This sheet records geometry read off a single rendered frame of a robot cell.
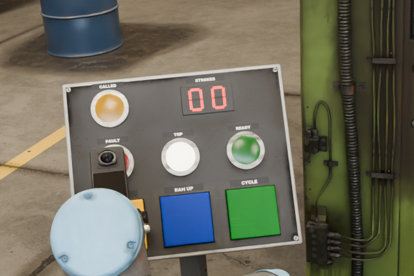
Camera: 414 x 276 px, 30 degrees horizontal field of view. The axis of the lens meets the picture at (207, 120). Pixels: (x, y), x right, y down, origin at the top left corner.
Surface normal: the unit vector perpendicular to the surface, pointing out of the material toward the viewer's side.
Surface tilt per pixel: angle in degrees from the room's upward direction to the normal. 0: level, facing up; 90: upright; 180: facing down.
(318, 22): 90
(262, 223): 60
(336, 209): 90
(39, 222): 0
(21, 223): 0
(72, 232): 55
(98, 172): 31
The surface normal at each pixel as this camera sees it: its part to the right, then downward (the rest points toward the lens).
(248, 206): 0.04, -0.15
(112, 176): 0.03, -0.62
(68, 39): -0.25, 0.37
